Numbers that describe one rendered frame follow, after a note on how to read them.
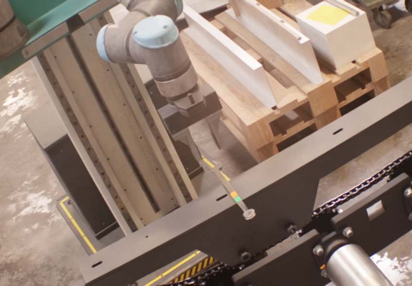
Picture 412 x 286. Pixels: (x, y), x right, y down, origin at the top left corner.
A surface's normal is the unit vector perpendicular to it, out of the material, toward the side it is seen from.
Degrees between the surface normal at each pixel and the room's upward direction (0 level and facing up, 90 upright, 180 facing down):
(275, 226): 90
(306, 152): 0
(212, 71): 0
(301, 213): 90
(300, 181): 90
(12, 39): 70
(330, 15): 0
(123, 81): 90
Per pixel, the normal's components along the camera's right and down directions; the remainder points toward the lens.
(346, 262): -0.47, -0.68
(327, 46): -0.86, 0.50
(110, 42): -0.65, 0.04
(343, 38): 0.39, 0.43
